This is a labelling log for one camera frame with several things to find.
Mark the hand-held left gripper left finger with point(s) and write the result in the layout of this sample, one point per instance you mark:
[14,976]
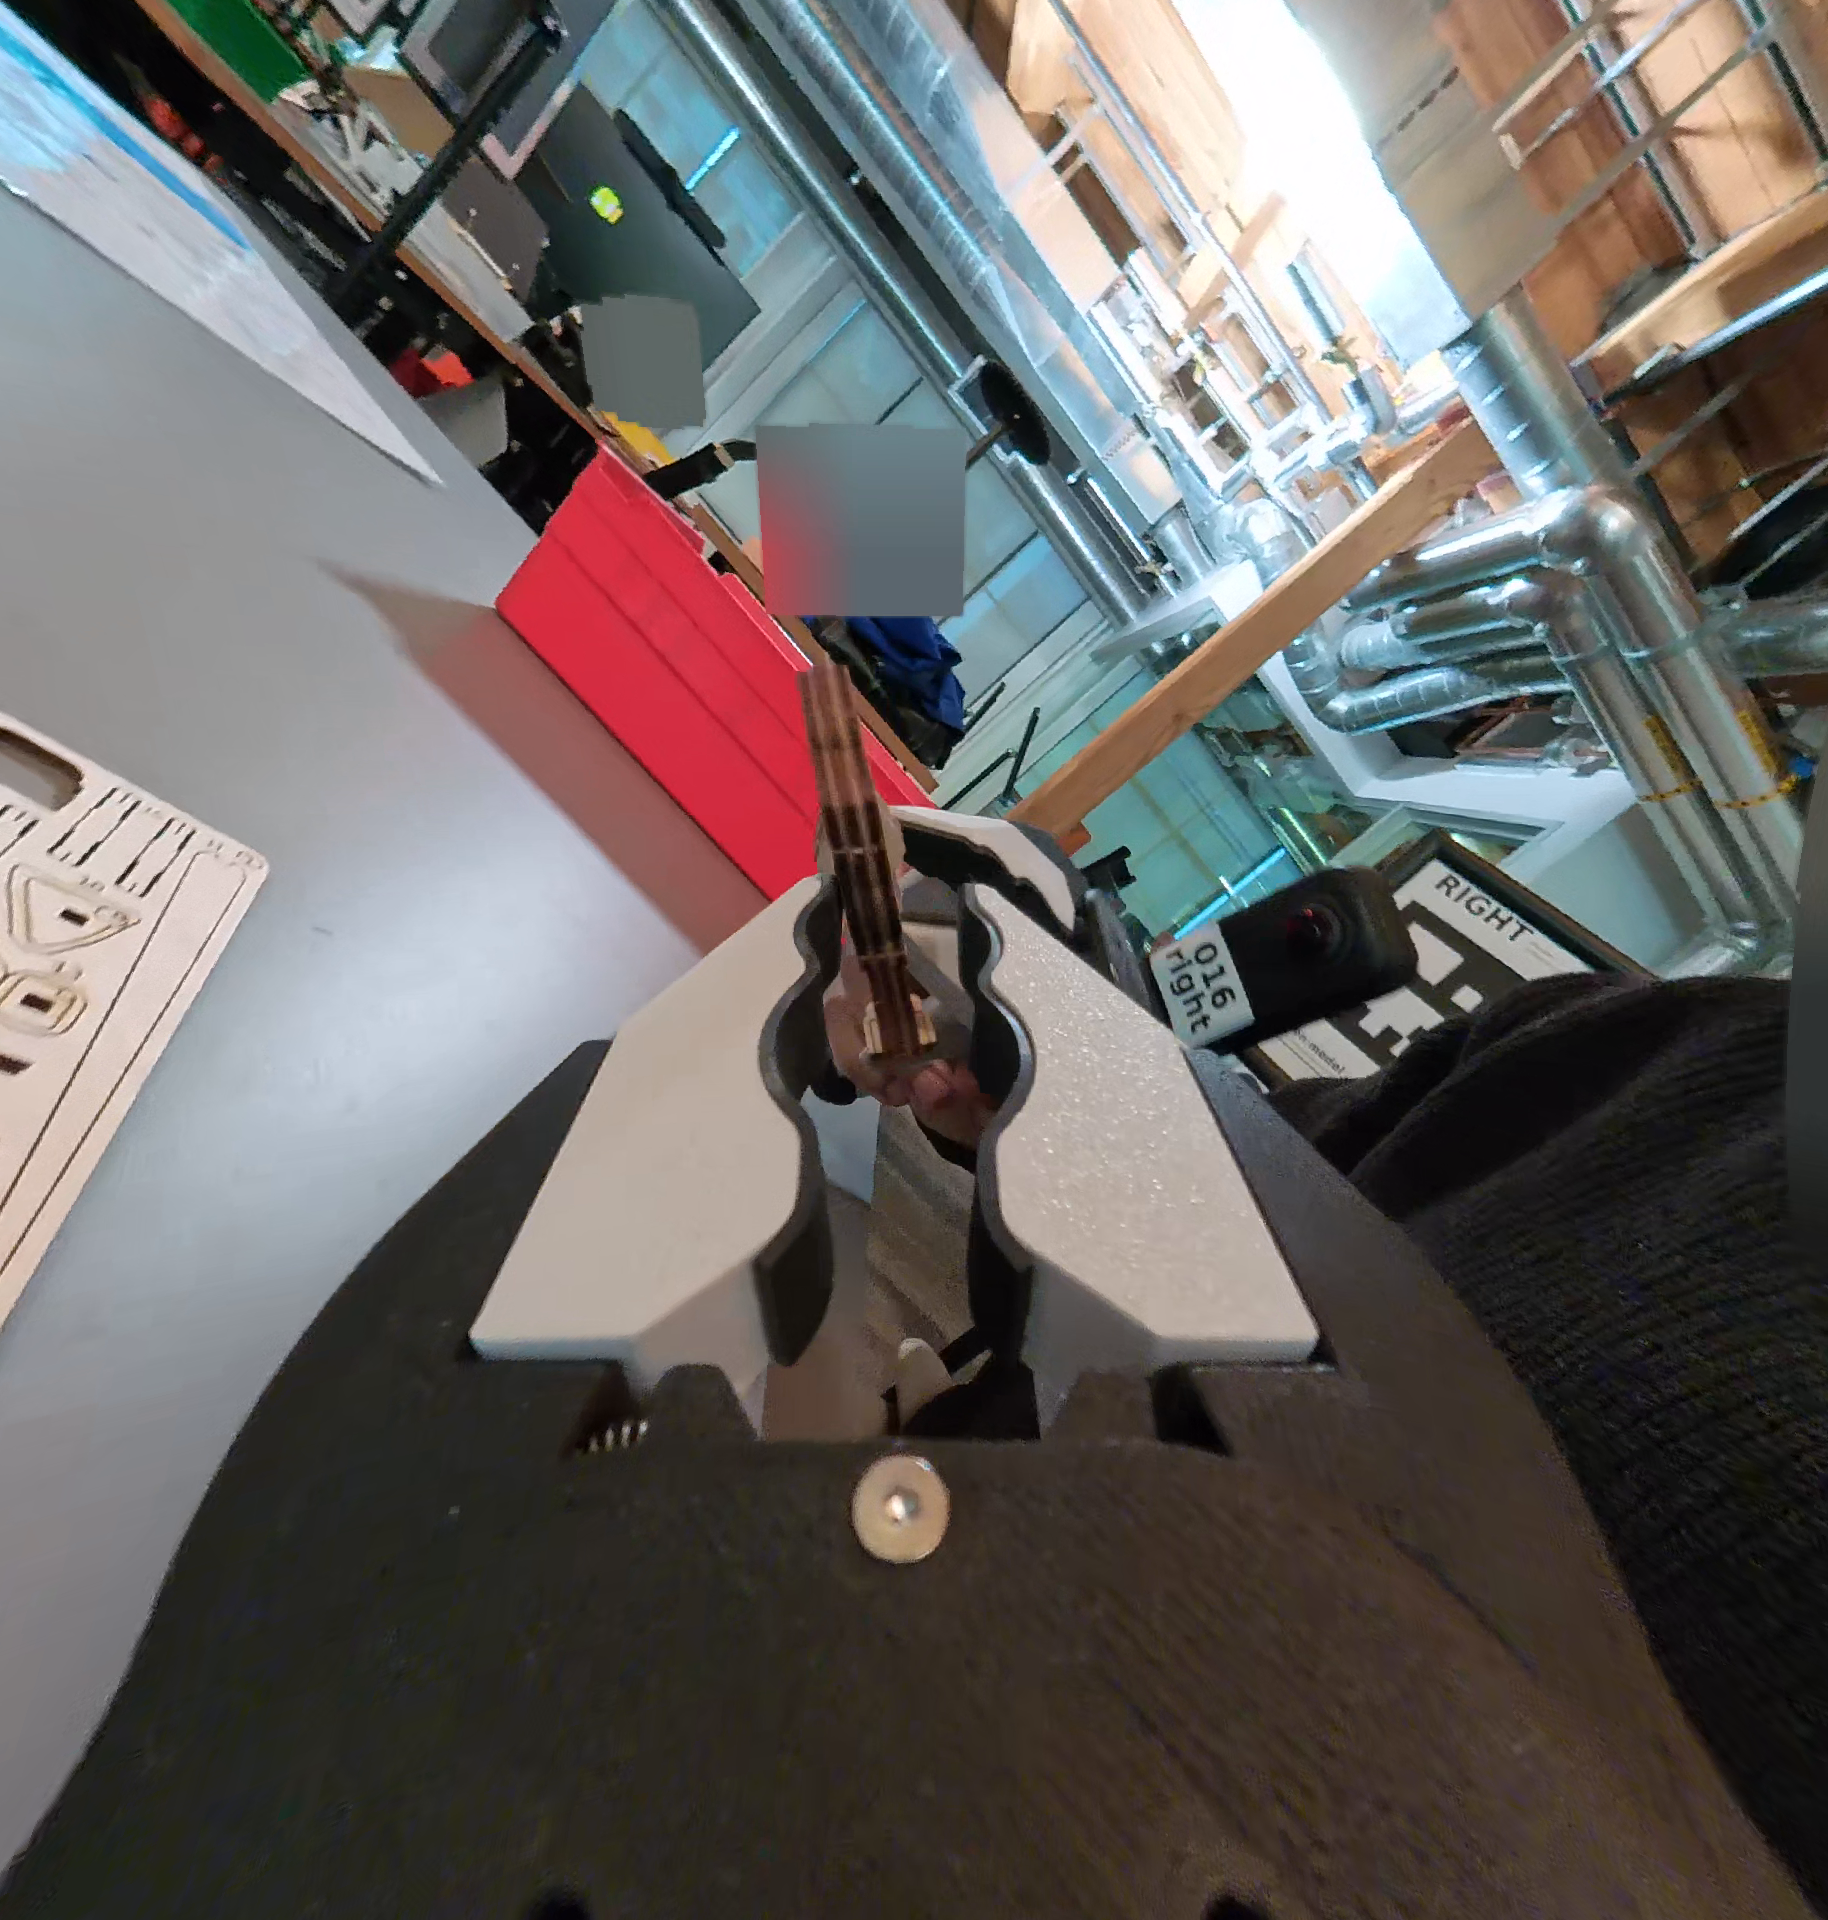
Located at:
[677,1187]

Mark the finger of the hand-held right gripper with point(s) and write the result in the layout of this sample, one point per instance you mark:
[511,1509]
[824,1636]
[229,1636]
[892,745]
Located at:
[1027,859]

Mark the large black screen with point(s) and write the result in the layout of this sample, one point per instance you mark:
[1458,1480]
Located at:
[647,224]

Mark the person's right forearm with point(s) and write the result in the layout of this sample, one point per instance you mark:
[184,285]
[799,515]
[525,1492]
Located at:
[1528,1066]

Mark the wooden beam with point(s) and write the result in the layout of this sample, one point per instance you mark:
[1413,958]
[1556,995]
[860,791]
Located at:
[1278,614]

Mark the framed marker sign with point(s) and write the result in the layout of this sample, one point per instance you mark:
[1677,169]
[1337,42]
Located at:
[1468,958]

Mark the wooden workbench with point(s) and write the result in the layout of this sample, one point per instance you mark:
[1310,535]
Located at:
[326,121]

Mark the person's right hand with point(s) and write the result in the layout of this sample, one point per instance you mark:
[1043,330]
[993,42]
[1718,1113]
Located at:
[937,1100]

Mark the silver ventilation pipes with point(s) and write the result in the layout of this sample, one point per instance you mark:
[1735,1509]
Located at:
[1573,628]

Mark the printed paper sheet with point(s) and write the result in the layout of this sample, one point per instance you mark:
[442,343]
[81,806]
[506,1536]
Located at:
[135,194]

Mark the small red box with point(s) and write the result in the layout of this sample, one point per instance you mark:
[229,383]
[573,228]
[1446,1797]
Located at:
[432,372]

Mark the wooden table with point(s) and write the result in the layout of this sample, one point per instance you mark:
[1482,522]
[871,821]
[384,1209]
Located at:
[840,660]

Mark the wooden model assembly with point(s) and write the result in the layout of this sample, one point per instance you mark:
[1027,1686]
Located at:
[855,840]

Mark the person's black sweater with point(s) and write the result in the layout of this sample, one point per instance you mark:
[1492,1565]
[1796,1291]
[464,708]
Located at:
[1679,1425]

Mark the red storage bin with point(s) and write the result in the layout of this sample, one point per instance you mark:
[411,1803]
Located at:
[658,660]

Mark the black disc on pole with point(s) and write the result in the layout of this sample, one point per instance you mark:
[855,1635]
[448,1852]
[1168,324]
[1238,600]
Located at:
[1011,412]

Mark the blue jacket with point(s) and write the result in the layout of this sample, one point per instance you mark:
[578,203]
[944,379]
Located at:
[900,674]

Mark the cut-out wooden puzzle sheet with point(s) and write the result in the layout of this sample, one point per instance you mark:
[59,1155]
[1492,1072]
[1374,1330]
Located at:
[135,976]

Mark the black steel post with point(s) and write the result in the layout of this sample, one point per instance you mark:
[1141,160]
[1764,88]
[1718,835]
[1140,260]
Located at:
[448,163]

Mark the grey desk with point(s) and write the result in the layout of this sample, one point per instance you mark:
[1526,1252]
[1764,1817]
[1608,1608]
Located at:
[326,750]

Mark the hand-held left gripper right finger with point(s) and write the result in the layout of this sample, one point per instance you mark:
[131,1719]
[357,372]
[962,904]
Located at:
[1154,1201]

